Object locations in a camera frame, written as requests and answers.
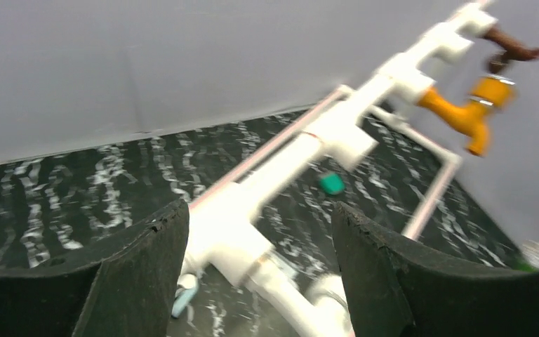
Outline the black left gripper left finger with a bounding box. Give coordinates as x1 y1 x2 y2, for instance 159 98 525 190
0 200 189 336

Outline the teal plastic cap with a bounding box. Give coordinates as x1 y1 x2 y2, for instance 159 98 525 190
319 172 345 195

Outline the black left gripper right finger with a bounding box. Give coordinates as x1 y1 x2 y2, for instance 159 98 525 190
331 202 539 336

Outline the brown water faucet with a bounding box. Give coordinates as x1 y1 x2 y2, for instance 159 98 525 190
480 25 539 74

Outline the white PVC pipe frame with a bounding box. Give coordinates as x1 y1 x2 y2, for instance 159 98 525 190
180 1 495 336

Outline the light blue faucet handle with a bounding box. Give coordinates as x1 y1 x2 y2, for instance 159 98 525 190
171 274 199 319

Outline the orange water faucet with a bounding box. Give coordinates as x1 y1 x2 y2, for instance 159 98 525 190
416 74 515 157

